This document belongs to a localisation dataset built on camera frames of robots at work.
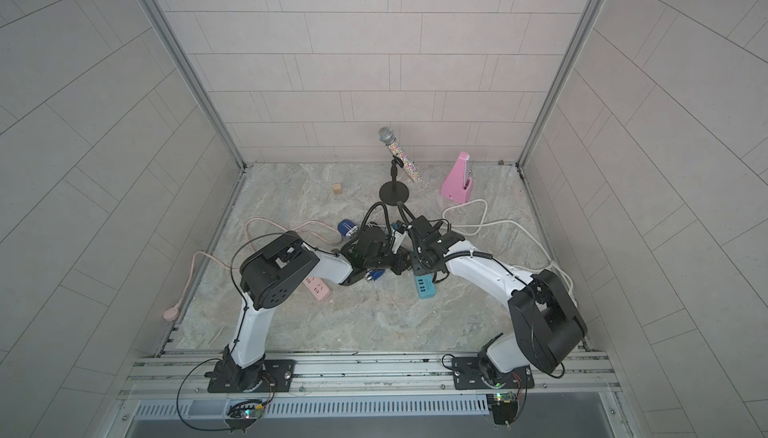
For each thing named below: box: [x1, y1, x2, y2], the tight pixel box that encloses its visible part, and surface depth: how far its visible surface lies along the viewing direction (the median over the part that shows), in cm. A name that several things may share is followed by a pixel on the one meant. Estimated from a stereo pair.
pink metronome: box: [440, 151, 473, 204], surface depth 104 cm
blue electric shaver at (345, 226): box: [338, 219, 356, 237], surface depth 98 cm
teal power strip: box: [415, 274, 437, 299], surface depth 85 cm
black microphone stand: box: [379, 155, 409, 206], surface depth 110 cm
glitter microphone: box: [378, 126, 423, 184], surface depth 91 cm
